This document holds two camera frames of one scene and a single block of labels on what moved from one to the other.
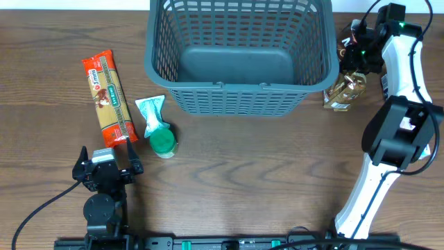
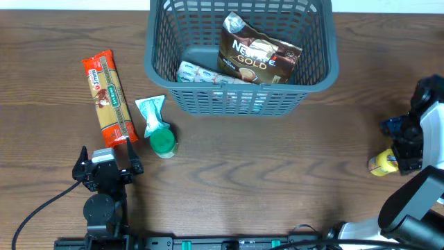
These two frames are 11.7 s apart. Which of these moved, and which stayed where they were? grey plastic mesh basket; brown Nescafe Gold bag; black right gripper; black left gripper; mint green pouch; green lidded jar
Moved: brown Nescafe Gold bag; black right gripper
Stayed: black left gripper; grey plastic mesh basket; green lidded jar; mint green pouch
